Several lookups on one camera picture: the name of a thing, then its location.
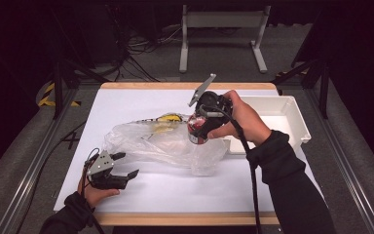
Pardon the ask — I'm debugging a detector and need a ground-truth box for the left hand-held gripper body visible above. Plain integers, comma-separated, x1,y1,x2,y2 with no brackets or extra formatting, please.
85,149,128,190

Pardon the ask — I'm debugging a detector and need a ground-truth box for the black yellow striped tape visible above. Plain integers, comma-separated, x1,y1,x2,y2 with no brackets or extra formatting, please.
38,82,82,107

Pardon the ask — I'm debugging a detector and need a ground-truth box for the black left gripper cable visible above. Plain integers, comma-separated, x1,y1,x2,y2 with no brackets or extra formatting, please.
80,147,106,234

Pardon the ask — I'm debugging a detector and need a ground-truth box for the grey metal stand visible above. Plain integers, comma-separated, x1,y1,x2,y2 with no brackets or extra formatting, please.
178,4,272,74

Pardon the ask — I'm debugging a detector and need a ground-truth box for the clear printed plastic bag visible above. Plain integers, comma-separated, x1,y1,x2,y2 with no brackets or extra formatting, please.
102,112,229,177

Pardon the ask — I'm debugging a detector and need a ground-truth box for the person's left hand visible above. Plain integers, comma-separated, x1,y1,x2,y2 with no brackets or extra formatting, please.
77,176,121,209

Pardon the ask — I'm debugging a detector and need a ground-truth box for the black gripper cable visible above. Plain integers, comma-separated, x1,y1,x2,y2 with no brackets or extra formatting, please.
198,105,263,234
80,147,106,234

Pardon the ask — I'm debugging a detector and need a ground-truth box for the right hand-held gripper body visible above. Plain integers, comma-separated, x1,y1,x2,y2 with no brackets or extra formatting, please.
188,73,234,132

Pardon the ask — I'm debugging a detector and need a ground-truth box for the black metal stand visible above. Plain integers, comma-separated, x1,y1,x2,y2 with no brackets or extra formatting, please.
52,59,111,120
272,58,331,120

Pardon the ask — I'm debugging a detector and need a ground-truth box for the aluminium rail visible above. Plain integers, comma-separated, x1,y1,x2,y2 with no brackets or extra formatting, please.
305,87,374,234
0,87,79,234

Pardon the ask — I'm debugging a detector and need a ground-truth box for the white plastic tray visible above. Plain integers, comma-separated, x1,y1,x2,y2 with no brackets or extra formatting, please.
223,95,312,155

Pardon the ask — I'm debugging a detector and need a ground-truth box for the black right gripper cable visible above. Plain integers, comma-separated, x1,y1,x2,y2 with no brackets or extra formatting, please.
198,105,263,234

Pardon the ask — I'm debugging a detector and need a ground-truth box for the person's right hand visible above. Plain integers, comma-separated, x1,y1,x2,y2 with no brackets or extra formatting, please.
207,90,272,147

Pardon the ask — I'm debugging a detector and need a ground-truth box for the bundle of black floor cables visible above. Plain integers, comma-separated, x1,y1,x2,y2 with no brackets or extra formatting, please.
108,23,184,83

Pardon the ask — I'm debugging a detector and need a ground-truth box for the red drink can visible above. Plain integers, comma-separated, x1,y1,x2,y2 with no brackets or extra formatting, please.
187,113,209,145

